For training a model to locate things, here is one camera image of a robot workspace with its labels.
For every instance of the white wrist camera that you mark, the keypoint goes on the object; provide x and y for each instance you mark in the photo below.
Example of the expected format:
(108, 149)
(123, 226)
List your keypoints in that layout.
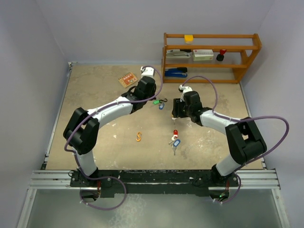
(184, 89)
(147, 71)

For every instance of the wooden shelf rack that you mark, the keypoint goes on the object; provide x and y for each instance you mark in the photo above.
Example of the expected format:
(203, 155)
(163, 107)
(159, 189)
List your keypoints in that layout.
(230, 55)

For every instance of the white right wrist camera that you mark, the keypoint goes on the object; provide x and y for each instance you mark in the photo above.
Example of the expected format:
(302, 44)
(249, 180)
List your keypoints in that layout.
(184, 89)

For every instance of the blue key tag with key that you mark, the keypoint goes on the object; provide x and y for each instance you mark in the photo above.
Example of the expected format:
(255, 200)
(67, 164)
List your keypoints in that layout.
(175, 144)
(161, 106)

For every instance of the red key tag with key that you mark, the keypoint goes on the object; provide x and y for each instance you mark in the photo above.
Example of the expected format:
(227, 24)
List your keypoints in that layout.
(174, 137)

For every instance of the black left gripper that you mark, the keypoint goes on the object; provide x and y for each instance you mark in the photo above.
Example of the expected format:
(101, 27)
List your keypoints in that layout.
(152, 92)

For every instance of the red and black stamp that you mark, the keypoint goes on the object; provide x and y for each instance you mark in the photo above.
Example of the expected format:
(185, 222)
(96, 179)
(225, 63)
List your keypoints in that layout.
(220, 56)

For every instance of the white stapler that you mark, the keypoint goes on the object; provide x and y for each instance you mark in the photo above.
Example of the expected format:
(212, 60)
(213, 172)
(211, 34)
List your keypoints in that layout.
(179, 53)

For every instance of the orange spiral notebook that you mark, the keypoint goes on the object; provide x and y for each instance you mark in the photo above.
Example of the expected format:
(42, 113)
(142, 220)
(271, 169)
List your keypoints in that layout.
(128, 79)

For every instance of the aluminium frame rail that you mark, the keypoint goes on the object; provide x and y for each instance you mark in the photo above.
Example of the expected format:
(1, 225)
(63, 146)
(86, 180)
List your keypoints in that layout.
(250, 179)

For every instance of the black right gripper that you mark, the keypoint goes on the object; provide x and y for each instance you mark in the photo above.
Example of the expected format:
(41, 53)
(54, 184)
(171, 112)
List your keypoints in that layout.
(176, 111)

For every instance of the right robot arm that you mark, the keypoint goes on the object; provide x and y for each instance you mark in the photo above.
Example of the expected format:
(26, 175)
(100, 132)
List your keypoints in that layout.
(245, 141)

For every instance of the white and red box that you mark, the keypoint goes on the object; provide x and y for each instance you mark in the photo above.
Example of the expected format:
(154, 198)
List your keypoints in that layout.
(202, 54)

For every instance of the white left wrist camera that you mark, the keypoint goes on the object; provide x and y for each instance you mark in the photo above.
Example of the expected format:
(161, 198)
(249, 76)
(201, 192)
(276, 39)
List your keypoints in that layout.
(147, 71)

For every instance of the orange S-shaped carabiner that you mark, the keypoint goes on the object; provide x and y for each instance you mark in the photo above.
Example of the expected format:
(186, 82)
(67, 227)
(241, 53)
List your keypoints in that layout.
(138, 137)

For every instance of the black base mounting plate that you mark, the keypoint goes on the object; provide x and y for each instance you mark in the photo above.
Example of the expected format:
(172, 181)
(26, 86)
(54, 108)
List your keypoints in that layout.
(195, 182)

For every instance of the blue stapler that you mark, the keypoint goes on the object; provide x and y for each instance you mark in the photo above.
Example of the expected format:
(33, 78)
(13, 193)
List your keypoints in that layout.
(180, 72)

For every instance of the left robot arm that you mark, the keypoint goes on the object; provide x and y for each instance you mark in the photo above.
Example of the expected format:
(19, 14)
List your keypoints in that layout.
(82, 129)

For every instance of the yellow-lidded container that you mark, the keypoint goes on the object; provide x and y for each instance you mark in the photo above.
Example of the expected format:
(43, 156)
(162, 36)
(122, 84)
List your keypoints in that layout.
(188, 39)

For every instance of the green key tag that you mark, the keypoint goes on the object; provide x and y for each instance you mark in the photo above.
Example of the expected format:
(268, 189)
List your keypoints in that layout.
(155, 102)

